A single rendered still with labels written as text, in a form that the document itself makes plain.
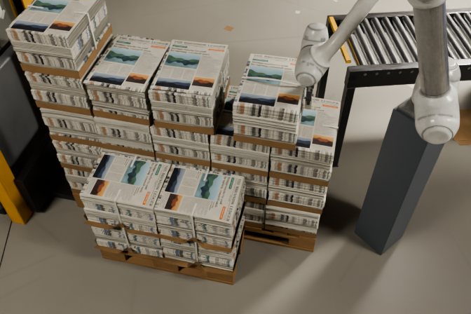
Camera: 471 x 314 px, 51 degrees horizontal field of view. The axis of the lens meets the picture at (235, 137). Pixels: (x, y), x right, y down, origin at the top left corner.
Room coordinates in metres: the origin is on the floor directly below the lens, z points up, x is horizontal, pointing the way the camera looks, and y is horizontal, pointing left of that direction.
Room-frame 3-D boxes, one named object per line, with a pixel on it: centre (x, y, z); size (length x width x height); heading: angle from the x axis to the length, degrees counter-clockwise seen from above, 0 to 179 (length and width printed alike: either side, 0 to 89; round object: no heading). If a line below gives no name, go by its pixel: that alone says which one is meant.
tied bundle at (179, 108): (1.78, 0.21, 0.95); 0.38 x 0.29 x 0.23; 169
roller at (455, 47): (2.41, -1.26, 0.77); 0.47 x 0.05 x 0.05; 5
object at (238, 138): (1.58, -0.15, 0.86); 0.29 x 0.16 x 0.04; 77
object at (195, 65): (1.80, 0.20, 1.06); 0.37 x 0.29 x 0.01; 169
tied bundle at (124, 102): (1.85, 0.50, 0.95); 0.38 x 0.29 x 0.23; 166
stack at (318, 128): (1.76, 0.08, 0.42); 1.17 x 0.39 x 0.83; 77
